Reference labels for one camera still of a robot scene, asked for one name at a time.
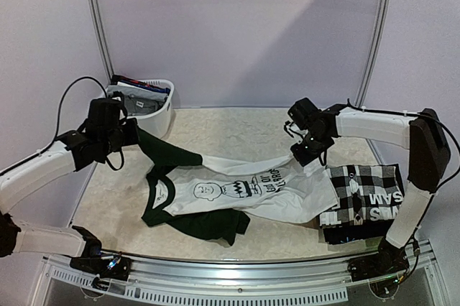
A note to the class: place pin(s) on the left aluminium corner post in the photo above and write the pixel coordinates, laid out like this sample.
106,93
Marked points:
99,31

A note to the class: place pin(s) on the folded black garment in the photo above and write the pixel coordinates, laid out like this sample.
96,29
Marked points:
359,236

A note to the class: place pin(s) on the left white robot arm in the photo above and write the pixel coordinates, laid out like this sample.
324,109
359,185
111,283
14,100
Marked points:
106,130

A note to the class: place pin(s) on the white laundry basket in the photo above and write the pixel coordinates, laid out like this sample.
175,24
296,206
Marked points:
158,123

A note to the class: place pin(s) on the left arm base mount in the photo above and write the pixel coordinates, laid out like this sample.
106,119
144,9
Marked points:
93,261

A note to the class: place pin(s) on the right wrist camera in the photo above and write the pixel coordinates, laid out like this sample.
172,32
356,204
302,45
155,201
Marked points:
292,130

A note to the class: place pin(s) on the white cloth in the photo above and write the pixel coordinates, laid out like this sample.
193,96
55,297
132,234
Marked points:
214,198

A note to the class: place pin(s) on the aluminium front rail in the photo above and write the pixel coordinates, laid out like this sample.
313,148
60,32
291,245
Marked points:
323,281

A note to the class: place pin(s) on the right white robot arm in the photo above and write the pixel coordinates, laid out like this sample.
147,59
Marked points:
425,137

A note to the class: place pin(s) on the grey cloth in basket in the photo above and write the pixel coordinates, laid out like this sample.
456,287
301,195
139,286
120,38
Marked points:
138,101

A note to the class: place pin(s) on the dark striped cloth in basket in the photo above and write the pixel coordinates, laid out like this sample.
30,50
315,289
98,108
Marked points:
116,79

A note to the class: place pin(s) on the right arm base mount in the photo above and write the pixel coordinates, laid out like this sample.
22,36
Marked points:
387,260

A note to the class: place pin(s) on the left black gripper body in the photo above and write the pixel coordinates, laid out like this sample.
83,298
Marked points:
116,140

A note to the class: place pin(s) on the aluminium corner post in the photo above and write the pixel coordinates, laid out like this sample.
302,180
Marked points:
99,31
378,29

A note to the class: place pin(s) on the right aluminium corner post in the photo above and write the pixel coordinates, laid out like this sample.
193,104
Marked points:
378,29

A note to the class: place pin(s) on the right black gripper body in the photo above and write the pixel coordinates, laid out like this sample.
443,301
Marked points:
302,153

